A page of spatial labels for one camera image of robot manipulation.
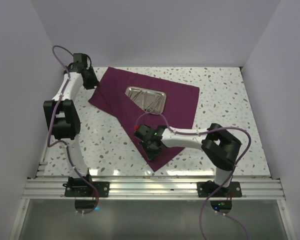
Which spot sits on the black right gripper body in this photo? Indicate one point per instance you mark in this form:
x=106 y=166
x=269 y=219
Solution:
x=151 y=152

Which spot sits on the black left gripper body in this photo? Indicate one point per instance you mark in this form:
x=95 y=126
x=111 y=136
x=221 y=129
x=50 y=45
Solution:
x=92 y=81

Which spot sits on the purple cloth wrap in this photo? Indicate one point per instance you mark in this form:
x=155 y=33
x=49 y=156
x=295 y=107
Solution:
x=116 y=150

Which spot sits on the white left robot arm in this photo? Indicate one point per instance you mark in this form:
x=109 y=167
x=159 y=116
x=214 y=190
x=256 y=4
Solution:
x=64 y=124

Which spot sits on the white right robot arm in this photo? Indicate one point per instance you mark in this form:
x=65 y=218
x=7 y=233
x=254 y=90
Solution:
x=221 y=148

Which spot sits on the steel tweezers in tray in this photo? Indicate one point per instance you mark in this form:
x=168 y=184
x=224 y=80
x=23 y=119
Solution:
x=154 y=102

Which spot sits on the stainless steel instrument tray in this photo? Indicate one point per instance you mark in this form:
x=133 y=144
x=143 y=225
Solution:
x=140 y=101

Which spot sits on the steel forceps in tray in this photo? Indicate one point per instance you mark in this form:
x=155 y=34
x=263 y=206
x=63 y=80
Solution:
x=135 y=94

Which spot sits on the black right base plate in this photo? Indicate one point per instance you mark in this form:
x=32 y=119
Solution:
x=205 y=188

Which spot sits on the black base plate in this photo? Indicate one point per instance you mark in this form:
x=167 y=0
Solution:
x=205 y=188
x=83 y=190

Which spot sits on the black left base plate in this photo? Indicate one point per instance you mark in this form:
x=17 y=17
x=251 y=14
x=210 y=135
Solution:
x=83 y=190

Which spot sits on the aluminium mounting rail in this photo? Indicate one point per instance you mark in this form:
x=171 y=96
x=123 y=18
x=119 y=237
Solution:
x=145 y=188

